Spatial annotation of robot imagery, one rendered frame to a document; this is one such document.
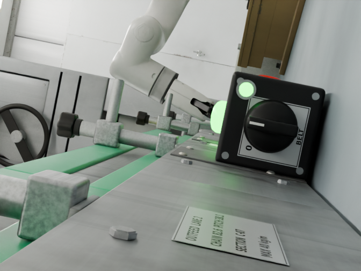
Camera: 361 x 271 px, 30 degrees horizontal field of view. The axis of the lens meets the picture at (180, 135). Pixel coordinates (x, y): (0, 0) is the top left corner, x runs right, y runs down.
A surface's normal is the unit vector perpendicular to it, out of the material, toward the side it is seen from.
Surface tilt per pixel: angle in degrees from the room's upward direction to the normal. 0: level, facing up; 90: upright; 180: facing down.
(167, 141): 90
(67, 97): 90
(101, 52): 90
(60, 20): 90
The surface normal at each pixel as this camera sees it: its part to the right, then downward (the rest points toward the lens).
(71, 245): 0.20, -0.98
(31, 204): -0.07, 0.04
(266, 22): -0.20, 0.78
